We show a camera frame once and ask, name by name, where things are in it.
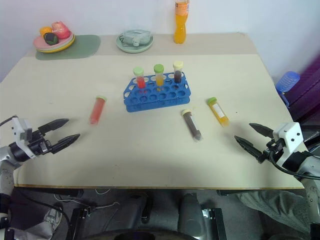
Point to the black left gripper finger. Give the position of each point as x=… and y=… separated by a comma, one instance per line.
x=66, y=141
x=55, y=124

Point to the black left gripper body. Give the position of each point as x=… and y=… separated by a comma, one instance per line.
x=40, y=146

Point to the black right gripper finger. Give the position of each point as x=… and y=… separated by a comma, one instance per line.
x=262, y=130
x=248, y=147

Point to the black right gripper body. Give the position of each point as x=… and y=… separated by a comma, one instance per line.
x=273, y=148

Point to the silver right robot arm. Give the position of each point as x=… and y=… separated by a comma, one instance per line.
x=310, y=165

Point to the red liquid tube pale cap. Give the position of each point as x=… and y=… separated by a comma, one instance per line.
x=97, y=111

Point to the yellow liquid tube green cap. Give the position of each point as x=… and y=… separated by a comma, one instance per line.
x=218, y=111

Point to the dark liquid tube brown cap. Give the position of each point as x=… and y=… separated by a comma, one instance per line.
x=192, y=125

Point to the red liquid tube green cap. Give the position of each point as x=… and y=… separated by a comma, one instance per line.
x=140, y=78

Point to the blue test tube rack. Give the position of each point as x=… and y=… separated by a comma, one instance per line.
x=155, y=100

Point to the dark liquid tube cream cap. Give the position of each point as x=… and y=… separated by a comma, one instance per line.
x=178, y=72

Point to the orange liquid tube green cap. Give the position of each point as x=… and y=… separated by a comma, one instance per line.
x=159, y=75

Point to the blue water jug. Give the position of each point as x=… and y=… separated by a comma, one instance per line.
x=288, y=81

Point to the grey trouser leg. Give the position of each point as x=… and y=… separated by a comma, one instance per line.
x=275, y=207

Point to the purple box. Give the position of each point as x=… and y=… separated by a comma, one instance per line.
x=308, y=90

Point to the grey sneaker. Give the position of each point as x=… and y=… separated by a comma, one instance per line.
x=53, y=218

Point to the yellow plate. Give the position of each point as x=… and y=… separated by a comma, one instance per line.
x=62, y=48

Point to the green placemat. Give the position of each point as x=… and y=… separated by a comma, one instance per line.
x=82, y=47

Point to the pink plate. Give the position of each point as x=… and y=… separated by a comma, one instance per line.
x=38, y=43

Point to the dark green toy fruit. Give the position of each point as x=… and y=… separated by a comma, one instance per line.
x=50, y=38

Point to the grey rounded shape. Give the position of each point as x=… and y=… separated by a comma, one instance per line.
x=191, y=215

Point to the orange toy fruit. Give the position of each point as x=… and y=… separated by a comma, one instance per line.
x=45, y=30

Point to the pink toy fruit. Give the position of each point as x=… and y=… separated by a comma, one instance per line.
x=60, y=30

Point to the pale green plate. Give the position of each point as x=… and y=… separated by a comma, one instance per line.
x=135, y=48

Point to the dark rounded shape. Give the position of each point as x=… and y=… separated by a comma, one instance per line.
x=137, y=235

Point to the folded pale green pouch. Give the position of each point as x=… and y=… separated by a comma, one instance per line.
x=135, y=37

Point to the orange soda bottle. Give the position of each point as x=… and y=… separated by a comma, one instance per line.
x=181, y=25

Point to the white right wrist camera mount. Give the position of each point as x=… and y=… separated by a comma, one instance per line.
x=291, y=137

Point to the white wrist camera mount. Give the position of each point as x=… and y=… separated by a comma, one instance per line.
x=22, y=130
x=291, y=137

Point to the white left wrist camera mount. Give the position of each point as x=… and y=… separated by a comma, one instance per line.
x=22, y=130

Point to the black metal bracket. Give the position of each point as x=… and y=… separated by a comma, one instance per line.
x=215, y=222
x=81, y=221

